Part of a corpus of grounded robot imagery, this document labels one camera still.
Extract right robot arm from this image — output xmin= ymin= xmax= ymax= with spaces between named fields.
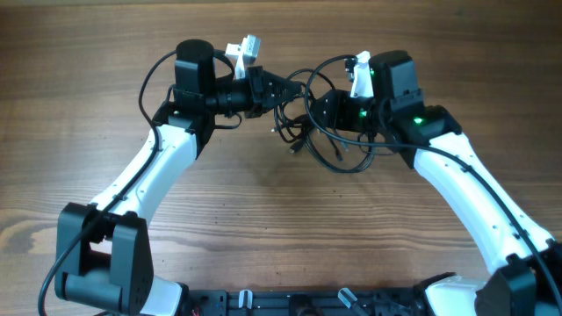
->
xmin=305 ymin=50 xmax=561 ymax=315

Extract black usb cables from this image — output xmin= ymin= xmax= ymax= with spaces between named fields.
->
xmin=270 ymin=68 xmax=378 ymax=175

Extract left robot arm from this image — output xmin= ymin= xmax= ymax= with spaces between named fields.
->
xmin=43 ymin=39 xmax=301 ymax=315

